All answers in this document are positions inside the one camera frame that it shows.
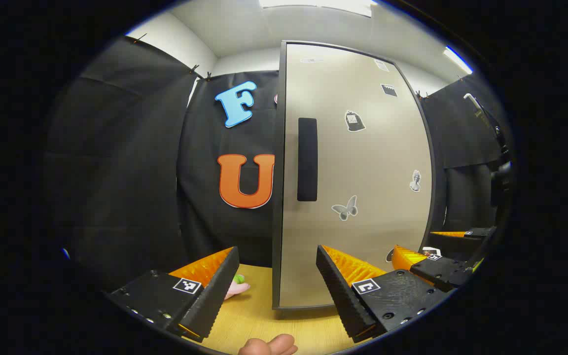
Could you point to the pink and green toy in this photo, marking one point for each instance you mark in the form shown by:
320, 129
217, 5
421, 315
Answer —
238, 290

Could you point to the white portrait book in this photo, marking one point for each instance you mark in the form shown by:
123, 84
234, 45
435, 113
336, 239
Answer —
431, 250

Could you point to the black backdrop cloth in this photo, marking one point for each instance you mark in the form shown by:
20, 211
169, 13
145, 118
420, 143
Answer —
131, 172

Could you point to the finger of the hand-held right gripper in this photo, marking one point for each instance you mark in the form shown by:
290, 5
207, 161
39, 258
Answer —
437, 271
461, 242

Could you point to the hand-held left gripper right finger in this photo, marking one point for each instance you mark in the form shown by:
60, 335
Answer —
343, 296

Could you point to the grey cabinet door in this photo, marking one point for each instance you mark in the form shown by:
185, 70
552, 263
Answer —
363, 172

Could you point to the ceiling light panel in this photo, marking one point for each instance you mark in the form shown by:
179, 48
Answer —
323, 5
457, 60

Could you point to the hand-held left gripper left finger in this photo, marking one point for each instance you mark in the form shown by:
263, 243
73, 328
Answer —
215, 296

